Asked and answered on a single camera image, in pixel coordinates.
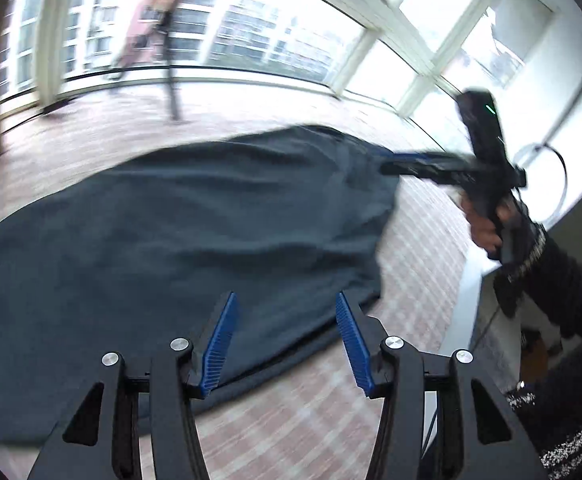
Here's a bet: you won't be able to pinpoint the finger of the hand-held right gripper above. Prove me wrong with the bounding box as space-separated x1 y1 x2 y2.
381 159 466 184
391 151 452 163

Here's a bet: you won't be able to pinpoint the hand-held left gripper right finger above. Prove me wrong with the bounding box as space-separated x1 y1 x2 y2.
335 291 549 480

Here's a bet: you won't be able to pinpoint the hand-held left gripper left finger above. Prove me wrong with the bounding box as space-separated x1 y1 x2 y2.
27 291 239 480

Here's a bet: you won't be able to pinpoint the dark grey pants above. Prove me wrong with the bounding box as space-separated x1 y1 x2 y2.
0 125 402 448

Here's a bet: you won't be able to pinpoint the person's right forearm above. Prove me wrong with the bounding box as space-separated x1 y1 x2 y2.
494 210 582 341

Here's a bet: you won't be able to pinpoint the person's right hand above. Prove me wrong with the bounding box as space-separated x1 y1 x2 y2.
460 194 519 263

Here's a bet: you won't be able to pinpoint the black tripod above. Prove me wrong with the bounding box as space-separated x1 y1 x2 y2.
108 0 184 122

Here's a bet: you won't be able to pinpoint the grey cable loop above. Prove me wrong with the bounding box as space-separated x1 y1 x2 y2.
514 142 569 223

